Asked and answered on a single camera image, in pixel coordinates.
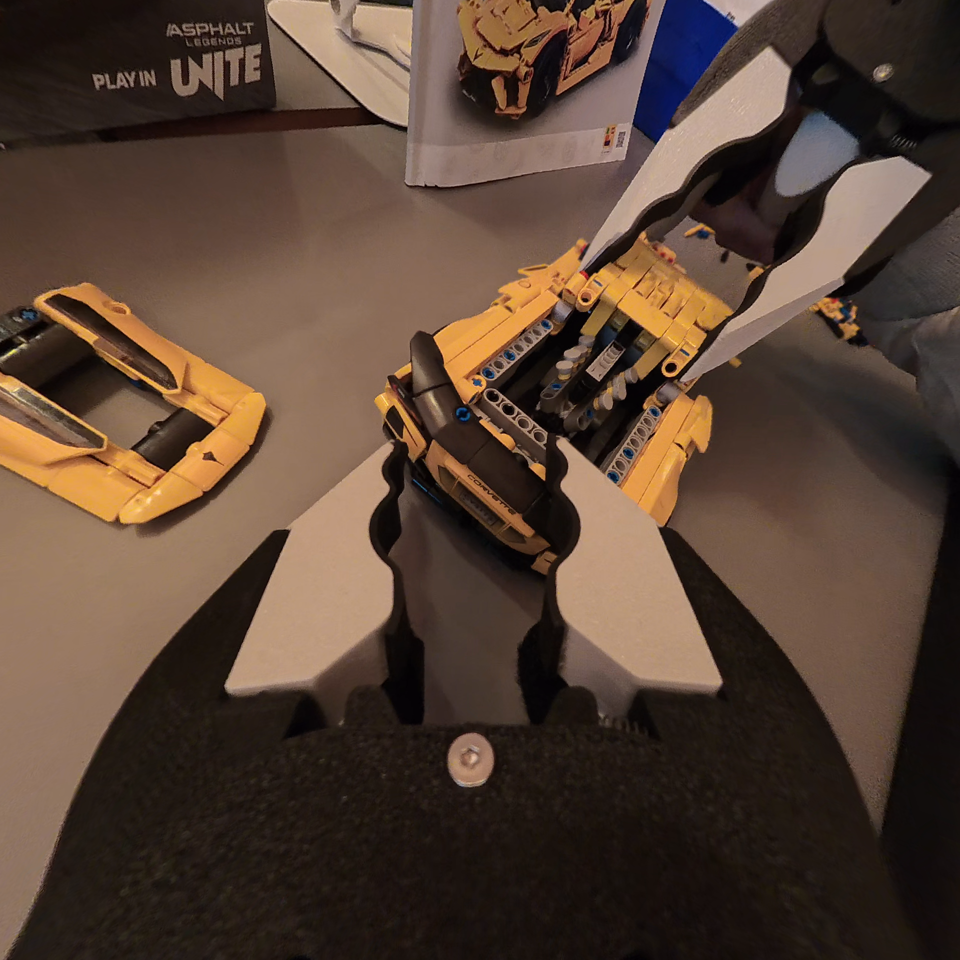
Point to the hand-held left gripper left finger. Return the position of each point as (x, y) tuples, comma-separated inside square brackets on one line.
[(322, 600)]

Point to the blue plastic bin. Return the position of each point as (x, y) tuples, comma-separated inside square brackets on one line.
[(675, 82)]

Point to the yellow toy brick car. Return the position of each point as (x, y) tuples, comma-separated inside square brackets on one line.
[(480, 334)]

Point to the grey instruction booklet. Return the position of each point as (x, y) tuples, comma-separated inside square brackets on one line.
[(525, 150)]

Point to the dark toy car box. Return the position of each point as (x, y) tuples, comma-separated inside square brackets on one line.
[(75, 45)]

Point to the yellow car hood panel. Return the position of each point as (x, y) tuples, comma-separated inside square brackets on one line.
[(217, 420)]

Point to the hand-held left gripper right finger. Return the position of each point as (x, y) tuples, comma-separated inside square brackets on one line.
[(637, 600)]

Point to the grey desk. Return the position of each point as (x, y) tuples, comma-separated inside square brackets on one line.
[(225, 225)]

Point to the pile of loose brick pieces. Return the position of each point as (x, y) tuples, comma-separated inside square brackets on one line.
[(836, 311)]

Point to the white flat board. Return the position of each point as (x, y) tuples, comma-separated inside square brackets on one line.
[(337, 67)]

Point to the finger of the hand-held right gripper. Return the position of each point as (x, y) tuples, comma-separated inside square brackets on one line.
[(697, 142), (825, 247)]

